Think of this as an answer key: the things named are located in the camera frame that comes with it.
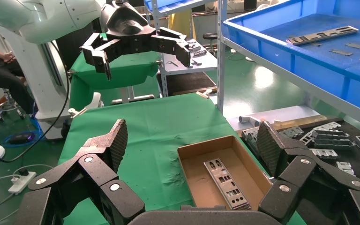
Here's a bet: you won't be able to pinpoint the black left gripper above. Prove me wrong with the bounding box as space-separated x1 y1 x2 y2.
80 0 191 81

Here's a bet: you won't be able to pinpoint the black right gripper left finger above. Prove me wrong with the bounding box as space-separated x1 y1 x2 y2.
14 119 145 225

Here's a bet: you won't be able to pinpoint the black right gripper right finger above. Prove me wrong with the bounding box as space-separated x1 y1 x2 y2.
256 121 360 225

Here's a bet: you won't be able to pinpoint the small dark metal parts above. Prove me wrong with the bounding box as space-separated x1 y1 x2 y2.
186 38 208 58

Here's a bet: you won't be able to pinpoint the black adapter box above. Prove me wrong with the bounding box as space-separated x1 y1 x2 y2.
8 133 35 145

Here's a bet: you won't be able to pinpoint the brown cardboard box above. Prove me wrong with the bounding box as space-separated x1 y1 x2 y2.
177 135 274 212

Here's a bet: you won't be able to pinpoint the small green table cloth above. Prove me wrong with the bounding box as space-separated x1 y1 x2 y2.
69 33 161 113

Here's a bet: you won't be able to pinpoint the long wooden plank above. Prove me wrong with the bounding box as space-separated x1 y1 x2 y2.
271 115 328 131

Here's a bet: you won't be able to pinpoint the yellow banner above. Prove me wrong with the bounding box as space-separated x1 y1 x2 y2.
167 9 196 39

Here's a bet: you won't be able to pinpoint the small blue plastic bin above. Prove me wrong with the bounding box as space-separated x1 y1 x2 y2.
144 0 213 15

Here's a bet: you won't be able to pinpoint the white flat board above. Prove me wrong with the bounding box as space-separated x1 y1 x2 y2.
225 105 321 132

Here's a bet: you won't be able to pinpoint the black shelf mat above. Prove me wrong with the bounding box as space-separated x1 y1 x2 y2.
157 72 217 97

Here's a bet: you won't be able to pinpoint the white power strip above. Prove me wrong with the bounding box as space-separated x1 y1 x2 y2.
7 171 37 195

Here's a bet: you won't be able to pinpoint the white metal tool rack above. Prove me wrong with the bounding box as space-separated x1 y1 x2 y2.
150 0 218 98

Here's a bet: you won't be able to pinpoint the large green table cloth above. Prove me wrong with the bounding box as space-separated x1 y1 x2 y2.
57 93 307 225

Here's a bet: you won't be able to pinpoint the black round stool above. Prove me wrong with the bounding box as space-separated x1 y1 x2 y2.
202 32 218 53

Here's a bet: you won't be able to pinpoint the chrome swivel stool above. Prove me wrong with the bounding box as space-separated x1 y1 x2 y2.
0 88 25 122

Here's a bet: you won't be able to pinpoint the large blue plastic bin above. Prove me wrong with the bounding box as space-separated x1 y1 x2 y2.
222 0 360 117

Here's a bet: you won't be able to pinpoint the white robot torso column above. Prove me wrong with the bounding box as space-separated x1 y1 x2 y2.
0 26 104 140

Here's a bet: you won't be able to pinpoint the black monitor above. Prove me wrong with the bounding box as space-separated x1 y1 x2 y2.
243 0 258 11

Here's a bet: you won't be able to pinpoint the seated person blue shirt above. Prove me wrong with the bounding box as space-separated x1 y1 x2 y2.
0 31 36 115

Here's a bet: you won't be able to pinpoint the white table frame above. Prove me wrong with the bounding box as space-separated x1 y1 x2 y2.
111 86 156 105

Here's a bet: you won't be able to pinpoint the blue cable coil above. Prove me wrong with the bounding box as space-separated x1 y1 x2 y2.
1 118 44 148

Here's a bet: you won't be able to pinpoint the black power cable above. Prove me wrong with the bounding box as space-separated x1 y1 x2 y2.
0 42 71 164

